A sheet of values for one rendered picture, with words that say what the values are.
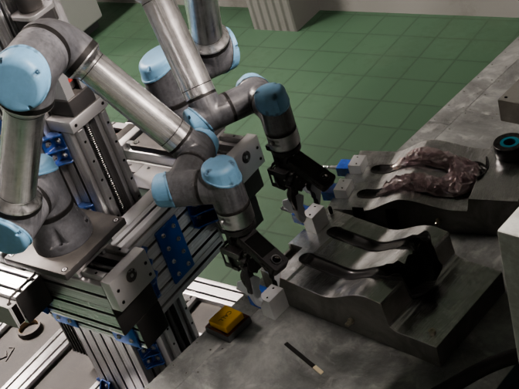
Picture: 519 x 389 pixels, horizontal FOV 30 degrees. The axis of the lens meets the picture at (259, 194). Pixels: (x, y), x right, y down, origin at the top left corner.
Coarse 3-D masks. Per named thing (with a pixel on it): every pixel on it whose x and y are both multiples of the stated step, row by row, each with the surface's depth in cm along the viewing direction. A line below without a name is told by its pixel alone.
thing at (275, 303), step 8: (264, 288) 217; (272, 288) 214; (280, 288) 213; (248, 296) 216; (264, 296) 212; (272, 296) 212; (280, 296) 213; (264, 304) 212; (272, 304) 211; (280, 304) 214; (288, 304) 216; (264, 312) 215; (272, 312) 212; (280, 312) 214
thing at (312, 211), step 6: (312, 204) 238; (282, 210) 245; (288, 210) 243; (306, 210) 237; (312, 210) 237; (318, 210) 236; (324, 210) 237; (294, 216) 239; (312, 216) 235; (318, 216) 236; (324, 216) 238; (300, 222) 239; (306, 222) 237; (312, 222) 235; (318, 222) 236; (324, 222) 238; (306, 228) 239; (312, 228) 237; (318, 228) 237
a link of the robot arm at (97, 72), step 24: (48, 24) 194; (72, 48) 197; (96, 48) 200; (72, 72) 200; (96, 72) 201; (120, 72) 203; (120, 96) 203; (144, 96) 204; (144, 120) 205; (168, 120) 206; (168, 144) 207; (192, 144) 207; (216, 144) 213
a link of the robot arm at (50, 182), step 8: (40, 160) 225; (48, 160) 225; (40, 168) 222; (48, 168) 224; (56, 168) 226; (40, 176) 222; (48, 176) 224; (56, 176) 226; (40, 184) 222; (48, 184) 223; (56, 184) 226; (64, 184) 230; (48, 192) 223; (56, 192) 226; (64, 192) 229; (48, 200) 222; (56, 200) 227; (64, 200) 229; (56, 208) 228; (64, 208) 229; (48, 216) 228
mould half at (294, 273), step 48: (336, 240) 233; (384, 240) 228; (432, 240) 216; (288, 288) 227; (336, 288) 219; (384, 288) 208; (432, 288) 214; (480, 288) 211; (384, 336) 211; (432, 336) 203
